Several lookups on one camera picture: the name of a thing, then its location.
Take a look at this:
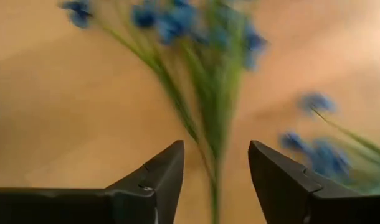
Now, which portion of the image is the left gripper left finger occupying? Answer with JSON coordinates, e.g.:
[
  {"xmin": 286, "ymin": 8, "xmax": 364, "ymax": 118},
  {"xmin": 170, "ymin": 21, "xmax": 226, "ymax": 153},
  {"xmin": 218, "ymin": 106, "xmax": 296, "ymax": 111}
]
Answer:
[{"xmin": 0, "ymin": 140, "xmax": 185, "ymax": 224}]

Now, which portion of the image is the blue artificial flower bunch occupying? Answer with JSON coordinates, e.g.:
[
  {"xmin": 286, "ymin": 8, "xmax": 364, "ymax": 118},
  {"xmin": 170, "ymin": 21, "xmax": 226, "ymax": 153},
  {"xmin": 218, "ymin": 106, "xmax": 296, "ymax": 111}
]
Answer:
[
  {"xmin": 58, "ymin": 0, "xmax": 268, "ymax": 224},
  {"xmin": 278, "ymin": 91, "xmax": 380, "ymax": 195}
]

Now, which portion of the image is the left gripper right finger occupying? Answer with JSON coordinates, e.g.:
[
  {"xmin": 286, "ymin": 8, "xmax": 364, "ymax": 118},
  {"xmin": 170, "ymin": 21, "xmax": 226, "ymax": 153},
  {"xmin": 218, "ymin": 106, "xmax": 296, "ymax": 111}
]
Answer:
[{"xmin": 248, "ymin": 140, "xmax": 380, "ymax": 224}]

